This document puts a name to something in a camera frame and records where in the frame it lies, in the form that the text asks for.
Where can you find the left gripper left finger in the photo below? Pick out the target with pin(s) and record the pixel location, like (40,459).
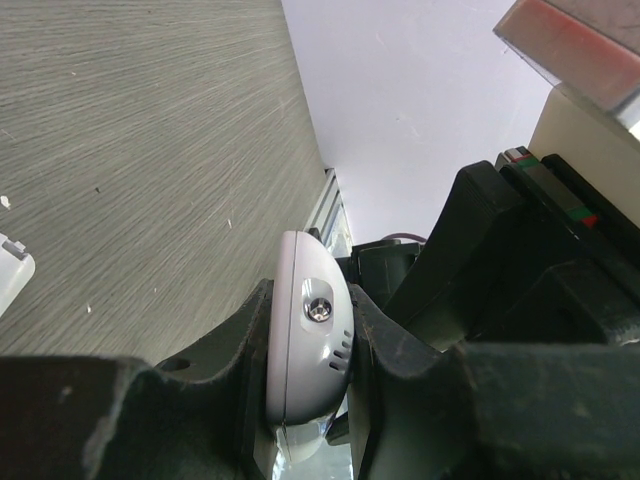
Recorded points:
(199,414)

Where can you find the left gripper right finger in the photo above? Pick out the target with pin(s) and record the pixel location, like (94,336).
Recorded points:
(488,411)

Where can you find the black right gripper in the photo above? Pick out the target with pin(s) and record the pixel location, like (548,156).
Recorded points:
(573,270)

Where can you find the white remote control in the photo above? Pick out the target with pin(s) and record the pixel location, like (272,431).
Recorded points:
(310,347)

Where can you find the white battery cover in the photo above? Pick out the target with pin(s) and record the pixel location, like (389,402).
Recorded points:
(17,267)

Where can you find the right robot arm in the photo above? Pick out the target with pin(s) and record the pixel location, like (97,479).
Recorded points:
(380,267)

